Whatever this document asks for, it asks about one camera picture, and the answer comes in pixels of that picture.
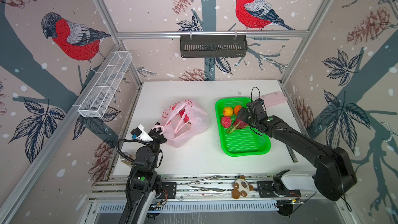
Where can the small glass jar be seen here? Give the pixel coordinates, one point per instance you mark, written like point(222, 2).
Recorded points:
point(126, 158)

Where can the yellow fruit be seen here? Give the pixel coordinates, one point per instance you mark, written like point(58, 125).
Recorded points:
point(228, 111)

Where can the metal tongs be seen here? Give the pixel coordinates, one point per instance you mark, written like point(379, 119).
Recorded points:
point(207, 184)

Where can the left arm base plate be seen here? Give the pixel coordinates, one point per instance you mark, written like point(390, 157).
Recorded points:
point(167, 191)

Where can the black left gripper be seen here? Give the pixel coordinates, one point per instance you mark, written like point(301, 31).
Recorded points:
point(159, 137)

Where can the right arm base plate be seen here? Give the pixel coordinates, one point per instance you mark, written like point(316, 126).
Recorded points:
point(272, 189)

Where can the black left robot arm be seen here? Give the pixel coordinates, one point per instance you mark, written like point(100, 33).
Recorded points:
point(143, 183)

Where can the red fruit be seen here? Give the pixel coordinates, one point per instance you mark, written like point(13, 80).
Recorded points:
point(226, 121)

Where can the white wire mesh shelf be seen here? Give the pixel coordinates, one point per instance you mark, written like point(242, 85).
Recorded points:
point(101, 94)

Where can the green plastic basket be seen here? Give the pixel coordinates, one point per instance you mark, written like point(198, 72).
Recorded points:
point(242, 142)

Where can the orange fruit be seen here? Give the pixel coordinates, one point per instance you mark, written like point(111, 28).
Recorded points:
point(237, 109)

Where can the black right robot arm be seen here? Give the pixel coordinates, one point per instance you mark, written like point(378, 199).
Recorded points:
point(334, 171)

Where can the black hanging wall basket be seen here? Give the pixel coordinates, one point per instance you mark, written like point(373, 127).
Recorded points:
point(213, 46)

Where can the brown white plush toy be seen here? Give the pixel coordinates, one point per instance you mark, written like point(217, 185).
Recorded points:
point(241, 188)

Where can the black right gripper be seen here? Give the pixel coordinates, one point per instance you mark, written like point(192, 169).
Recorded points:
point(245, 113)

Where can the pink plastic bag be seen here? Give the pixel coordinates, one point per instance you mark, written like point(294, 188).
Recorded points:
point(182, 121)

